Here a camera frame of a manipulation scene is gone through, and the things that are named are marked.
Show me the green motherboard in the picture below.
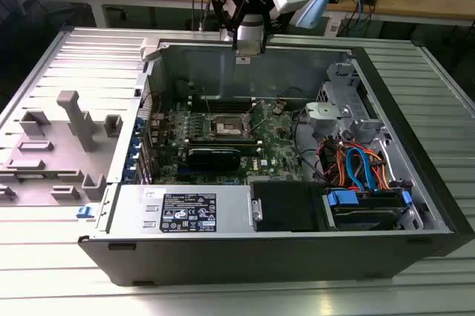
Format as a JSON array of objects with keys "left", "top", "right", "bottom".
[{"left": 146, "top": 96, "right": 311, "bottom": 188}]

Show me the blue cable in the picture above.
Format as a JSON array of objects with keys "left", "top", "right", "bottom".
[{"left": 352, "top": 0, "right": 368, "bottom": 31}]

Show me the black open PC case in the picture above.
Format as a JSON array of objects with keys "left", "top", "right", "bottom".
[{"left": 76, "top": 36, "right": 475, "bottom": 288}]

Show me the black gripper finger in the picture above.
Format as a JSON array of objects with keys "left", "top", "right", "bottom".
[
  {"left": 209, "top": 0, "right": 246, "bottom": 52},
  {"left": 255, "top": 0, "right": 271, "bottom": 54}
]

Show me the metal socket cover frame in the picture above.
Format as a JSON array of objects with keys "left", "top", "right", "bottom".
[{"left": 240, "top": 99, "right": 266, "bottom": 136}]

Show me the silver power supply with label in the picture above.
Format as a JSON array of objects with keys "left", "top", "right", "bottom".
[{"left": 96, "top": 183, "right": 261, "bottom": 237}]

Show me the blue flat wire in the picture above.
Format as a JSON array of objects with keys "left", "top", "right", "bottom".
[{"left": 344, "top": 147, "right": 378, "bottom": 194}]

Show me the blue plastic latch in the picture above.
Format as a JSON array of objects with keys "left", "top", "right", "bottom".
[{"left": 75, "top": 205, "right": 94, "bottom": 221}]

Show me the black graphics card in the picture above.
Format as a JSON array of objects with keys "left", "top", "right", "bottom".
[{"left": 184, "top": 147, "right": 243, "bottom": 172}]

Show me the hard disk in blue carrier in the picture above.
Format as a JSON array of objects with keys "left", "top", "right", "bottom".
[{"left": 322, "top": 188, "right": 415, "bottom": 231}]

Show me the dark office chair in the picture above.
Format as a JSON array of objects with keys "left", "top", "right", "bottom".
[{"left": 0, "top": 0, "right": 96, "bottom": 98}]

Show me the grey plastic parts rack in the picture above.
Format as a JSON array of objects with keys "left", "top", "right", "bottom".
[{"left": 0, "top": 89, "right": 124, "bottom": 208}]

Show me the RAM stick with yellow edge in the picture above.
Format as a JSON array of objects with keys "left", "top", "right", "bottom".
[{"left": 187, "top": 136, "right": 263, "bottom": 157}]

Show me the square CPU chip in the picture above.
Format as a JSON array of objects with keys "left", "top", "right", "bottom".
[{"left": 235, "top": 39, "right": 262, "bottom": 57}]

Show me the silver metal disk bay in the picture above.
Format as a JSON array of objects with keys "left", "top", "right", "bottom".
[{"left": 304, "top": 62, "right": 389, "bottom": 146}]

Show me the CPU socket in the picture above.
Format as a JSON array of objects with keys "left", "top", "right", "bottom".
[{"left": 208, "top": 111, "right": 252, "bottom": 139}]

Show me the orange red wire bundle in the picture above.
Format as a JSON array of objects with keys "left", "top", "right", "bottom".
[{"left": 321, "top": 136, "right": 348, "bottom": 185}]

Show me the black RAM slot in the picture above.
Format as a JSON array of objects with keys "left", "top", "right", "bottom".
[
  {"left": 189, "top": 100, "right": 256, "bottom": 106},
  {"left": 189, "top": 107, "right": 257, "bottom": 113},
  {"left": 189, "top": 104, "right": 256, "bottom": 109},
  {"left": 189, "top": 97, "right": 255, "bottom": 102}
]

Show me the orange flat wire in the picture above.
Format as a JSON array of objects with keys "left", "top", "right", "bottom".
[{"left": 361, "top": 148, "right": 393, "bottom": 191}]

